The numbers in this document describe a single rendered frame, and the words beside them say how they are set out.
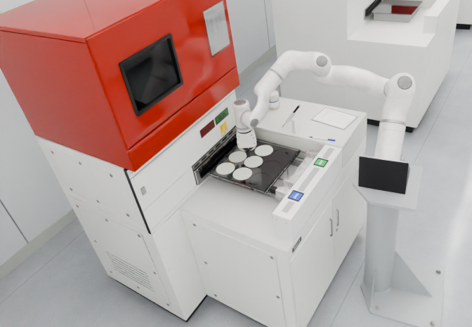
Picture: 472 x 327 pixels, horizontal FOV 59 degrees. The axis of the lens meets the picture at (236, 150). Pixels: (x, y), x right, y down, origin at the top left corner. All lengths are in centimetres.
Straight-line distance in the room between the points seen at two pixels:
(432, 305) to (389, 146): 106
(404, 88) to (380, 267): 103
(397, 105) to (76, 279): 239
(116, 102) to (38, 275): 203
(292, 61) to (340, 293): 143
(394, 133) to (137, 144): 117
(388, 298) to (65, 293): 208
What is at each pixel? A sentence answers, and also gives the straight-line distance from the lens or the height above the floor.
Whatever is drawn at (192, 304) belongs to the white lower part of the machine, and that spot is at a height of 13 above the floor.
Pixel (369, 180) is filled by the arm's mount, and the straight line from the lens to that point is 213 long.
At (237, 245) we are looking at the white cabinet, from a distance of 207.
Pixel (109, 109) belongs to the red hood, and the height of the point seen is 153.
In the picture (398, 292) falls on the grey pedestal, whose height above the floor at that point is 1.
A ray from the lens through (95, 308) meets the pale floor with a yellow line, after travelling 305.
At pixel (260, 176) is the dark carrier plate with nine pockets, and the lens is 214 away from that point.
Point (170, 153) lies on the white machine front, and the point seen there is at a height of 114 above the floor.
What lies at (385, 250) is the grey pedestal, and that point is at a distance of 247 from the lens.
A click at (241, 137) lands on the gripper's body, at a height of 104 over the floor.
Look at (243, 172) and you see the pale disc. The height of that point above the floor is 90.
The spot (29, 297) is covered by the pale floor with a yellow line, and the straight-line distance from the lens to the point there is 336.
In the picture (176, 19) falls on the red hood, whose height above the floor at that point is 171.
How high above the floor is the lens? 226
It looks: 36 degrees down
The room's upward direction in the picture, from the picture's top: 11 degrees counter-clockwise
